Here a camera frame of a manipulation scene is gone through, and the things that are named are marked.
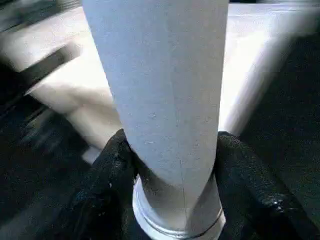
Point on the white plastic table top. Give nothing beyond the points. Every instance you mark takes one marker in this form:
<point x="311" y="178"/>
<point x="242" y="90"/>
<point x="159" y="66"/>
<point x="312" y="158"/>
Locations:
<point x="70" y="75"/>

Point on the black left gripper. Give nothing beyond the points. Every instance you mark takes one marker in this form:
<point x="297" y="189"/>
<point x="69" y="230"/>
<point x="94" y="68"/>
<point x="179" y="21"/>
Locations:
<point x="35" y="70"/>

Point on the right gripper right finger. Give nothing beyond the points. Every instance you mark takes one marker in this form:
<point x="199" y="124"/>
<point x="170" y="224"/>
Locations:
<point x="255" y="200"/>

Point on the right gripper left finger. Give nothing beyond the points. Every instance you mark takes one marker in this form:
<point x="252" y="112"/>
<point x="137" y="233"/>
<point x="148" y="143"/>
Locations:
<point x="100" y="200"/>

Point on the black work mat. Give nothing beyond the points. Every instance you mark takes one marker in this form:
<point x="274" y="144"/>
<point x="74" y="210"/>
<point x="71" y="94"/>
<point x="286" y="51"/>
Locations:
<point x="285" y="115"/>

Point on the white plastic table leg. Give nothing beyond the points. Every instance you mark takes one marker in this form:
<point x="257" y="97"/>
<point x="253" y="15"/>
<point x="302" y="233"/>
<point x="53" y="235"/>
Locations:
<point x="160" y="90"/>

